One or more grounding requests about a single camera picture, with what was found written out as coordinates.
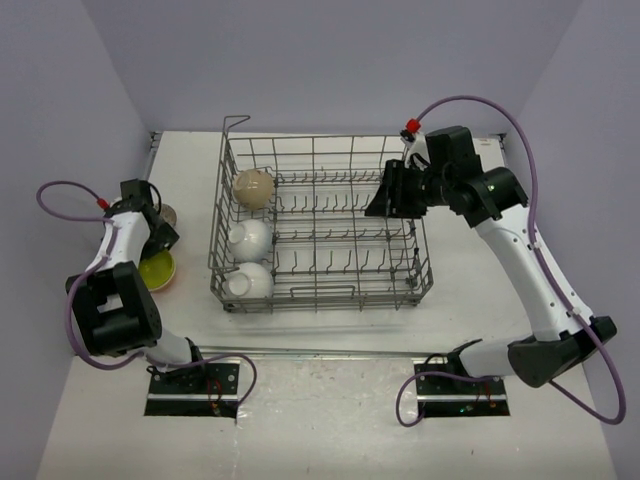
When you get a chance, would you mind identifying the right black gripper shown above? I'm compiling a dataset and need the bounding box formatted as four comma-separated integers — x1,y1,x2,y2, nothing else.
366,158,453,219

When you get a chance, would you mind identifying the brown patterned bowl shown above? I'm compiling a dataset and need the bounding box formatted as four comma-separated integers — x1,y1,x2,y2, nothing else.
159,204,177,228

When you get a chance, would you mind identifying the yellow-green bowl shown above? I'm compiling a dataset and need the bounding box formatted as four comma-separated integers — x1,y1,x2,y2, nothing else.
138,250,176,291

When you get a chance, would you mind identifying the orange bowl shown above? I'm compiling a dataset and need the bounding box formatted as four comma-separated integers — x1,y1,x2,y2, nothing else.
149,271,177,294

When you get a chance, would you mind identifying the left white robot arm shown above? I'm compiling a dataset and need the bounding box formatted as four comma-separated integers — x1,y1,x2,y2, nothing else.
66,179,208,393

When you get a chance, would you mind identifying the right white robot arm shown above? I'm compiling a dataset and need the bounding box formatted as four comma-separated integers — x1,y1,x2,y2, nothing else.
365,122,617,393

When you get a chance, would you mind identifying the white bowl rear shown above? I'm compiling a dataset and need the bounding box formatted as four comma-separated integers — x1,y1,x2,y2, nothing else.
228,219,272,263

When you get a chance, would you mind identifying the white bowl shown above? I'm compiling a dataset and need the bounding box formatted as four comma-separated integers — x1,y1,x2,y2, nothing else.
228,219,272,263
223,262,274,299

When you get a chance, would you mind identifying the white bowl front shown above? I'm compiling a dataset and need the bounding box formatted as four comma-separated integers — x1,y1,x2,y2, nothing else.
223,262,274,299

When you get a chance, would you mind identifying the beige ceramic bowl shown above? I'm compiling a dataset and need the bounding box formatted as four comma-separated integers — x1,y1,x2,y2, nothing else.
232,169,275,211

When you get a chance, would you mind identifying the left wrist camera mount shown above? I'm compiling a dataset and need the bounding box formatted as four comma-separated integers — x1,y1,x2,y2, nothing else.
96,197,126,218

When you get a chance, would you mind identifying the grey wire dish rack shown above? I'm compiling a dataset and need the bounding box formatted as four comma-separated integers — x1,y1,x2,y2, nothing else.
208,115,433,313

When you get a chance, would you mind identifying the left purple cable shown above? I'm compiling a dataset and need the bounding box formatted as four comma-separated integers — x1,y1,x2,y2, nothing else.
37,180,258,412

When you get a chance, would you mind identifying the purple cable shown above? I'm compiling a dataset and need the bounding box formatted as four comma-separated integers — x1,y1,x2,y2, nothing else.
37,180,258,412
393,94,628,427

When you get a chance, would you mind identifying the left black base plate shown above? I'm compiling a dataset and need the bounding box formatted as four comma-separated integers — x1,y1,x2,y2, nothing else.
144,362,240,419

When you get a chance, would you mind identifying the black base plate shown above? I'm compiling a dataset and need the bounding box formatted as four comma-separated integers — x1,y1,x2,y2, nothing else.
144,362,240,419
414,354,510,418

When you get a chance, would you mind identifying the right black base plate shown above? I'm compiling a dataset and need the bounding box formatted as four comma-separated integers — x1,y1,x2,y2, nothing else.
414,354,510,418

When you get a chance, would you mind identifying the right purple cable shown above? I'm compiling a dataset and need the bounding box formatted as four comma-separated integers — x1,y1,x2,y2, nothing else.
393,94,628,427

